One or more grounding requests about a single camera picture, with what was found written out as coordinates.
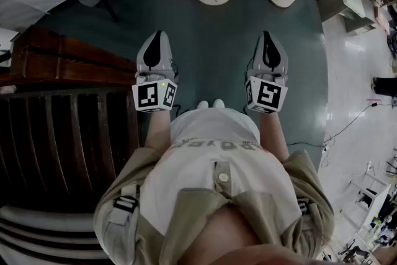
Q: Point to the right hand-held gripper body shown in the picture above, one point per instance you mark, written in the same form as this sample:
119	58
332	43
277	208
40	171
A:
268	94

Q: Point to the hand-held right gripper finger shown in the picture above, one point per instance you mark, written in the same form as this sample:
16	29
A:
258	56
282	57

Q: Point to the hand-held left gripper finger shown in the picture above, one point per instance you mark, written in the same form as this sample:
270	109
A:
170	56
144	56

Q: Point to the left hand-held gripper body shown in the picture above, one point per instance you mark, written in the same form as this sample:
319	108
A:
150	94

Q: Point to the person's left forearm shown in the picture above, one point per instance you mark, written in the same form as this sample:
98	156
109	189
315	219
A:
158	130

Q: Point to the person's right forearm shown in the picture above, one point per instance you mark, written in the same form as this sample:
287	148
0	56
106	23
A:
271	133

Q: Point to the person's right white shoe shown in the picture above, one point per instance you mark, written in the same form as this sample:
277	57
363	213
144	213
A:
218	103

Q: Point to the person's white shoe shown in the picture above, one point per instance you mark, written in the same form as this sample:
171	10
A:
204	104
218	103

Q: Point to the person's left white shoe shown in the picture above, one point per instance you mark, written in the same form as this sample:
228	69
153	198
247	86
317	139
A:
204	104

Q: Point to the white flat box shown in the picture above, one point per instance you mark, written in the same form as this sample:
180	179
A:
352	0

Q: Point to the person's white and khaki shirt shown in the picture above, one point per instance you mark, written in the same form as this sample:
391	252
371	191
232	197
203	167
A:
192	177

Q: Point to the red strip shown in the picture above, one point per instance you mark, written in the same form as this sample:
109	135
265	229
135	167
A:
372	100

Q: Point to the person's chin and neck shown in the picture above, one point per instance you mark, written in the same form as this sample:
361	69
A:
229	232

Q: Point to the cluttered white workbench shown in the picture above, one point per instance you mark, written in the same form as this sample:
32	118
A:
376	204

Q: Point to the white black striped bedding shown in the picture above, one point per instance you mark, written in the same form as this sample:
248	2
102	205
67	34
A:
46	226

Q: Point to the dark wooden bed frame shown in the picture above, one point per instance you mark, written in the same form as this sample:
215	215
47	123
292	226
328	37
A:
62	133

